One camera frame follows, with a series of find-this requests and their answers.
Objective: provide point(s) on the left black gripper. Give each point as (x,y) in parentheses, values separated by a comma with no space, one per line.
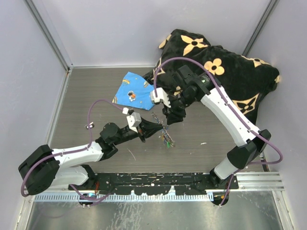
(146,128)

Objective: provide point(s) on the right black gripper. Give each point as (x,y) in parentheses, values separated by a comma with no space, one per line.
(172,114)

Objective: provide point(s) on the bunch of coloured keys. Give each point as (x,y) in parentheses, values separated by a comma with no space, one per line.
(167,140)

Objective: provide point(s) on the white blue large keyring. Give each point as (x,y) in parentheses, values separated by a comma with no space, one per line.
(160,121)

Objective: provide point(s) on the black key tag with key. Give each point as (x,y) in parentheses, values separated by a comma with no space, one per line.
(89,126)

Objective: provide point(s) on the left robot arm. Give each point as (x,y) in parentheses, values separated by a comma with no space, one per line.
(47,167)

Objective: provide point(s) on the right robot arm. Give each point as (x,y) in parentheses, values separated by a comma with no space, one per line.
(250,140)

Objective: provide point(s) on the blue space print cloth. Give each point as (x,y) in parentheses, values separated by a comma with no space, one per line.
(134,91)

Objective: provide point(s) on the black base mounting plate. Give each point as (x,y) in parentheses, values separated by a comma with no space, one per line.
(184,183)

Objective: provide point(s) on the black floral plush pillow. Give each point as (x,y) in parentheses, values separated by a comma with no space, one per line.
(245,80)

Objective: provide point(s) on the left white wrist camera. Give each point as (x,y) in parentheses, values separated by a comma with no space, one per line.
(133,118)

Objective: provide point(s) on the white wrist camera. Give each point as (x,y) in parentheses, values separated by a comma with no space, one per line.
(133,118)
(160,96)

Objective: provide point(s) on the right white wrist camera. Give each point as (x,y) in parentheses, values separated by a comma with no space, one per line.
(160,96)

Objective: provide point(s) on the aluminium frame rail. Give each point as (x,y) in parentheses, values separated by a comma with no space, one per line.
(249,181)

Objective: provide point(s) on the slotted cable duct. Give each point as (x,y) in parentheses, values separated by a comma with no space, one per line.
(71,197)

